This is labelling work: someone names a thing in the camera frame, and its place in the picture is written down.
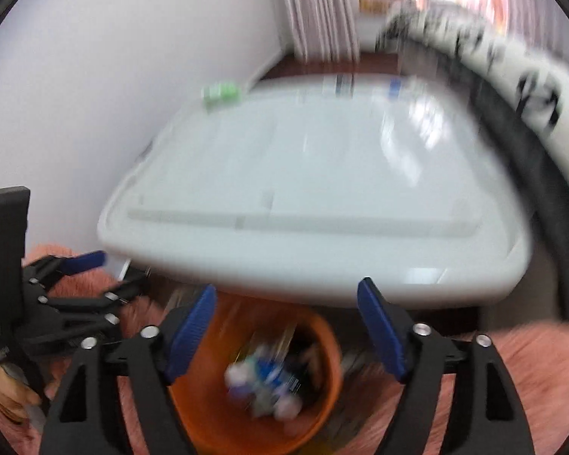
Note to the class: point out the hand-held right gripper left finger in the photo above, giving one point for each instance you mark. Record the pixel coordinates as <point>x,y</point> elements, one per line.
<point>192,331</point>

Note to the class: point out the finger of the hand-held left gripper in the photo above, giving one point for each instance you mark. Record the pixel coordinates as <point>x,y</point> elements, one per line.
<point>90,259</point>
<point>99,305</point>

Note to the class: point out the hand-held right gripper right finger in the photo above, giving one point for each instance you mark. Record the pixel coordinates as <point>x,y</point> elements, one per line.
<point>381,329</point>

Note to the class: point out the purple and white tube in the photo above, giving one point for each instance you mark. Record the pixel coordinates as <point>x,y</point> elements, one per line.
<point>237,378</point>

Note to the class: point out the orange plastic bucket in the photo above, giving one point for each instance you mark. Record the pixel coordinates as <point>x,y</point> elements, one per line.
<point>204,417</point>

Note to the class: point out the blue packet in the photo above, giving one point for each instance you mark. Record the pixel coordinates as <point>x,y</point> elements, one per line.
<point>270,372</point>

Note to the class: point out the white round lump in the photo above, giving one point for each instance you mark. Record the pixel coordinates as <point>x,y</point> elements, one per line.
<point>287,407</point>

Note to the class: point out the person's left hand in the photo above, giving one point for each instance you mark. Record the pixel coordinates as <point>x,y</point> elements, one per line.
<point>9,393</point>

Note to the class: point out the pink fuzzy rug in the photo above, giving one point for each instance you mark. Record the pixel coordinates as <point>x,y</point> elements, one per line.
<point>540,355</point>

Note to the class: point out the green tissue pack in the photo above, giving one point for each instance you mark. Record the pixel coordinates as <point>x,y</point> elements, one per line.
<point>220,94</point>

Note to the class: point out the small yellow object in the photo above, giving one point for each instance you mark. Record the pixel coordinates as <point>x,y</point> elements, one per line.
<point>372,5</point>

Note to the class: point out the white pleated curtain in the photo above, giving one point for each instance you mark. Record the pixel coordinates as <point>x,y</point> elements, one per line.
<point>317,9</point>

